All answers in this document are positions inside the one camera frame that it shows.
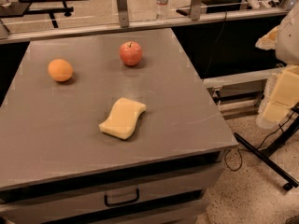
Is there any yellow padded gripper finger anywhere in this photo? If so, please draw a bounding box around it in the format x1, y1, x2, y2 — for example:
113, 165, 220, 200
255, 27, 278, 50
262, 65, 299, 122

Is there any yellow sponge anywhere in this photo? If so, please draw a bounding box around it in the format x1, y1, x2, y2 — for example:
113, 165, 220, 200
99, 98, 147, 140

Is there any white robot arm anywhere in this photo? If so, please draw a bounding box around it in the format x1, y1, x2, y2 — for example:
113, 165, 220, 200
255, 3, 299, 129

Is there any black metal stand base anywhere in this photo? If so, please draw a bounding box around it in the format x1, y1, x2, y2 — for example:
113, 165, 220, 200
234, 108, 299, 191

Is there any clear plastic water bottle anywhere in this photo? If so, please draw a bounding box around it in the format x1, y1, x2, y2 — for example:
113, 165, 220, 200
156, 0, 168, 21

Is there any red apple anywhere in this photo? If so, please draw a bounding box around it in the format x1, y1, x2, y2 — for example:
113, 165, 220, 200
120, 41, 142, 66

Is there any orange fruit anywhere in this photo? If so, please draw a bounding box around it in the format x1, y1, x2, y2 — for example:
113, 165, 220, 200
48, 59, 73, 82

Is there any metal railing post right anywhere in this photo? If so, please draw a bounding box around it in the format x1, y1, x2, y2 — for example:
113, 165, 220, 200
189, 0, 202, 21

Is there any metal railing post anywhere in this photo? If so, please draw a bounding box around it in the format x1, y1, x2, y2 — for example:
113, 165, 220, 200
116, 0, 129, 28
189, 0, 202, 21

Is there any grey drawer with black handle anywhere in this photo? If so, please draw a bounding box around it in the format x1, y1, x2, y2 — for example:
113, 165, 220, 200
1, 163, 223, 224

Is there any metal railing post left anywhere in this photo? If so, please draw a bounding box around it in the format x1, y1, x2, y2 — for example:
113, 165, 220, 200
116, 0, 129, 28

